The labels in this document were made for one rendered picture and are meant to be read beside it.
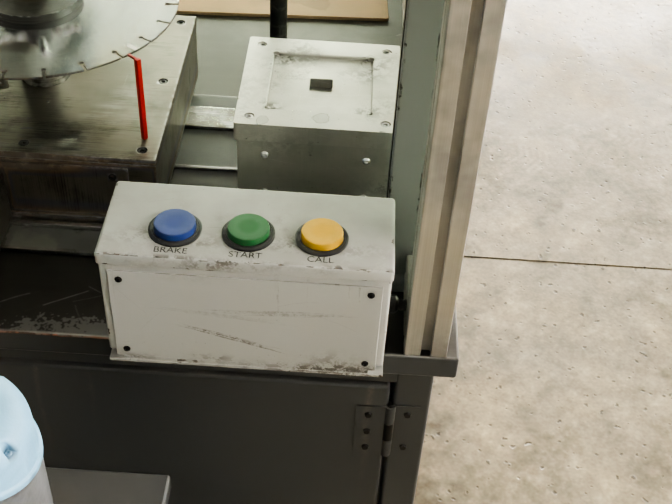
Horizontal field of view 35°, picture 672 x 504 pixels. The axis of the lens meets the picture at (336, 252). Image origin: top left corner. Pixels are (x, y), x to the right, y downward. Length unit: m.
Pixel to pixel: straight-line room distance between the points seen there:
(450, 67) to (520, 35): 2.29
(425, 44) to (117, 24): 0.39
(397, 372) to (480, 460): 0.87
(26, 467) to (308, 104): 0.56
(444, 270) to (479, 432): 1.02
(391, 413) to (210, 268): 0.32
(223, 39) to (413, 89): 0.61
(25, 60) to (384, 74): 0.40
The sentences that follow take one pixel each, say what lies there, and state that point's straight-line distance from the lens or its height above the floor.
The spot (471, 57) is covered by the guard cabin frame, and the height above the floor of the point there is 1.10.
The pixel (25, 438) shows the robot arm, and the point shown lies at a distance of 0.79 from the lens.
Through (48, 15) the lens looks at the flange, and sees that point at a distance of 1.25.
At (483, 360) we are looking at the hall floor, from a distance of 2.15.
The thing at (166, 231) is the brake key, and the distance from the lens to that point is 1.00.
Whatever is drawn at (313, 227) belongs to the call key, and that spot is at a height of 0.91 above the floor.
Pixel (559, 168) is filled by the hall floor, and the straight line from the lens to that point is 2.67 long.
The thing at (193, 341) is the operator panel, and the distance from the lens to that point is 1.07.
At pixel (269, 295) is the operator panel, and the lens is 1.01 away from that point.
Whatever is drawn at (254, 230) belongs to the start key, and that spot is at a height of 0.91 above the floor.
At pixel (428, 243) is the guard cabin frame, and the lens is 1.01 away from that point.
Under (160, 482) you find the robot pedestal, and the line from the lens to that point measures 1.01.
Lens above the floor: 1.56
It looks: 42 degrees down
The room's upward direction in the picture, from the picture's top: 4 degrees clockwise
